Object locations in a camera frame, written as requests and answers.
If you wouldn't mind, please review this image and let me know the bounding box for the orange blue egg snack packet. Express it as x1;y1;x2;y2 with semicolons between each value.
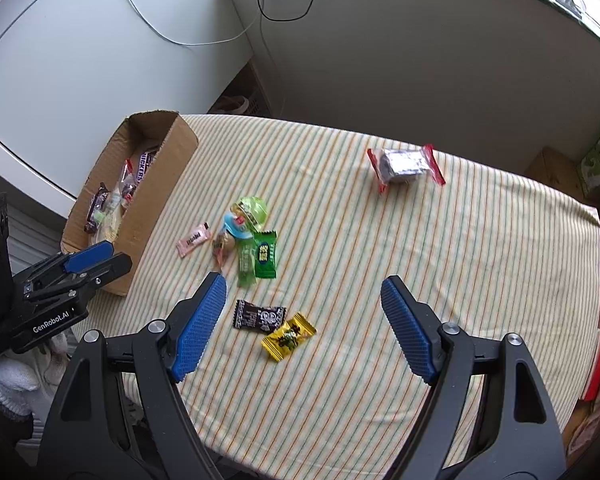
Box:
212;212;252;268

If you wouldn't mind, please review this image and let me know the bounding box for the green blue nut snack packet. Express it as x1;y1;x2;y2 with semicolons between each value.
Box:
230;196;268;232

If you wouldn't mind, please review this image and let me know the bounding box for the white cabinet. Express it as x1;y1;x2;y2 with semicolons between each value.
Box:
0;0;256;216

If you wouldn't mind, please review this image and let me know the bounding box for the white cable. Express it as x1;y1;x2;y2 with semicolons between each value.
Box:
101;0;258;48

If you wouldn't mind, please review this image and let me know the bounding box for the dark green candy wrapper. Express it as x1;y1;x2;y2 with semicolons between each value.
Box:
253;231;277;280

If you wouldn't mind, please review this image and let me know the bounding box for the brown cardboard box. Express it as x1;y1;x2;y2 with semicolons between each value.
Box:
524;146;600;206

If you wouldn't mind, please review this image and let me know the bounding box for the pink candy wrapper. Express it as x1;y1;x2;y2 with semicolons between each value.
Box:
176;222;211;258

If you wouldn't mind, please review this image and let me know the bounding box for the Snickers bar lower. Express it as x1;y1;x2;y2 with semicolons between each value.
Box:
84;182;109;234

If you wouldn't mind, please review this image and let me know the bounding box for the snickers bar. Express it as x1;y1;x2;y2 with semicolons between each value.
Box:
134;146;159;188
84;182;109;234

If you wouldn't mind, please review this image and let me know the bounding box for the red-ended clear snack bag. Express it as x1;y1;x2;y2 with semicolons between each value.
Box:
366;144;445;193

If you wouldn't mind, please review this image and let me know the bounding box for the black candy wrapper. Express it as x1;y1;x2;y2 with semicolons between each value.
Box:
233;299;286;334

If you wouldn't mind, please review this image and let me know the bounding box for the clear bag red seal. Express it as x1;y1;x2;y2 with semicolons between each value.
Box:
118;158;136;208

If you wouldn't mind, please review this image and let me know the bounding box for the Snickers bar upper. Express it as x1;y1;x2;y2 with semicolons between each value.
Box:
134;146;159;188

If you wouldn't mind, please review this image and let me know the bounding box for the bread in clear bag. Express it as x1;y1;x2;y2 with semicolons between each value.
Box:
95;193;126;243

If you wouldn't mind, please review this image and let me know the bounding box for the striped tablecloth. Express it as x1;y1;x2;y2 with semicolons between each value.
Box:
81;115;600;479

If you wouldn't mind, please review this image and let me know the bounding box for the yellow candy wrapper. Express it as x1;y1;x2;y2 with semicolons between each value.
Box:
261;312;316;362

